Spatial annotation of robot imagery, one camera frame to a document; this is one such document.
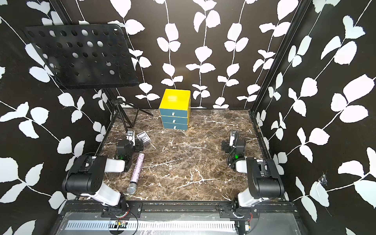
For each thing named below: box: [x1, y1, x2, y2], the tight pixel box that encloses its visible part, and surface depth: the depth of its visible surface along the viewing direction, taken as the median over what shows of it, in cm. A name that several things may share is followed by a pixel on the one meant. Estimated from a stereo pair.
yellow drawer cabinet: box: [158, 88, 192, 131], surface depth 99 cm
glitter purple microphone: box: [126, 152, 145, 195], surface depth 85 cm
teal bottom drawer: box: [163, 122, 188, 131], surface depth 106 cm
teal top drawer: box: [159, 108, 188, 118], surface depth 95 cm
